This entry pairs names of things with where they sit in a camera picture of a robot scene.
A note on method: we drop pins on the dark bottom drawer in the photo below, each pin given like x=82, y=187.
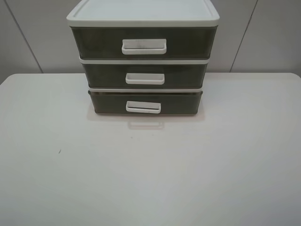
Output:
x=146, y=103

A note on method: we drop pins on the dark drawer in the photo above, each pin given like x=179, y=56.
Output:
x=146, y=103
x=181, y=42
x=129, y=76

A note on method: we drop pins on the dark middle drawer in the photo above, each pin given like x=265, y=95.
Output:
x=129, y=76

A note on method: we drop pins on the dark top drawer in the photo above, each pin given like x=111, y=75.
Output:
x=181, y=42

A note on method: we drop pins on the white plastic drawer cabinet frame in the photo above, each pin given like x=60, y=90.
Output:
x=144, y=13

